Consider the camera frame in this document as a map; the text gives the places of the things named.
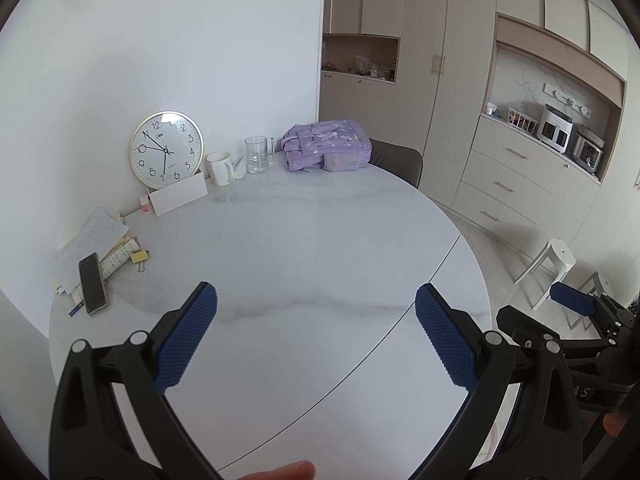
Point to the white wall rack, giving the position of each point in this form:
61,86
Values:
567,100

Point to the person's right hand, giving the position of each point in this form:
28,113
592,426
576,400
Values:
612,422

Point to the blue pen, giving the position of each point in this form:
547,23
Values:
75,308

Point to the white card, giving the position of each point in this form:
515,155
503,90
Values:
178,195

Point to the stack of white papers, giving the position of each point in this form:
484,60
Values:
90,237

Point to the silver countertop appliance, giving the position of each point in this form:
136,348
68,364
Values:
587,147

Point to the clear glass pitcher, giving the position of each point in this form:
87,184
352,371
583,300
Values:
257,155

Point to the purple backpack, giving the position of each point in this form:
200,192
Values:
327,145

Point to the white plastic stool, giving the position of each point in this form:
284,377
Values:
547,270

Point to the grey stool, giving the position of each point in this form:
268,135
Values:
590,282

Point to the grey upholstered chair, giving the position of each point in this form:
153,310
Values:
397,160

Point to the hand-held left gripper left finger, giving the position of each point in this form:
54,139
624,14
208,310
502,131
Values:
187,335

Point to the white countertop appliance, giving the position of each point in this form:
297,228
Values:
555,127

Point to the beige cabinet with niche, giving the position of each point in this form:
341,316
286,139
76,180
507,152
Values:
350,105

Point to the beige tall cabinet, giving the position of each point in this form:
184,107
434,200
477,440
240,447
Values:
440,125

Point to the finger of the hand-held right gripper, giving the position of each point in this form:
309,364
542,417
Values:
572,300
520,322

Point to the beige wall cabinet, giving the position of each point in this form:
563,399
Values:
565,10

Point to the black smartphone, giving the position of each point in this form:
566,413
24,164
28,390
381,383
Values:
93,282

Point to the small pink bottle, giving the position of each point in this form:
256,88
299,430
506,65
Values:
146,204

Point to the white mug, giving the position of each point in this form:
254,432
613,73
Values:
219,169

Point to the cream ruler card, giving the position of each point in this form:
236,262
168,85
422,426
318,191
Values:
116,260

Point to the person's left hand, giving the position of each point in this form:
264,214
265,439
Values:
280,470

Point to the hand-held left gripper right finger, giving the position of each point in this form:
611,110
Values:
445,335

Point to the yellow binder clip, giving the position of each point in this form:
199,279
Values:
140,256

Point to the round white wall clock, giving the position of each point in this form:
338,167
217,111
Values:
166,147

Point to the pile of shelf items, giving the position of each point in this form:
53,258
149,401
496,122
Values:
367,66

